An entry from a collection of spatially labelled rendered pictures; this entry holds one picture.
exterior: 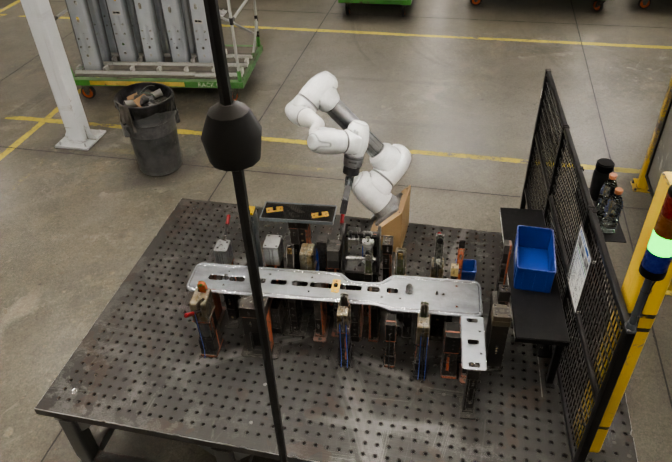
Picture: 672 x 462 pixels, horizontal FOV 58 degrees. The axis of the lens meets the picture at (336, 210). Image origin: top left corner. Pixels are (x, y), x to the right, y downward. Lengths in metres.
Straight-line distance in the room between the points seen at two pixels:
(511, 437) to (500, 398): 0.19
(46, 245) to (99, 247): 0.43
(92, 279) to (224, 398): 2.12
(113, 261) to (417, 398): 2.78
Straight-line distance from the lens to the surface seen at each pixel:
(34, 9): 5.95
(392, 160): 3.38
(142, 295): 3.45
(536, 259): 3.05
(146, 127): 5.34
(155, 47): 7.07
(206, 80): 6.60
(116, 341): 3.27
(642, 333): 2.30
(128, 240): 5.00
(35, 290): 4.85
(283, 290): 2.86
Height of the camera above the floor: 3.01
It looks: 37 degrees down
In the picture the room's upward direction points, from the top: 2 degrees counter-clockwise
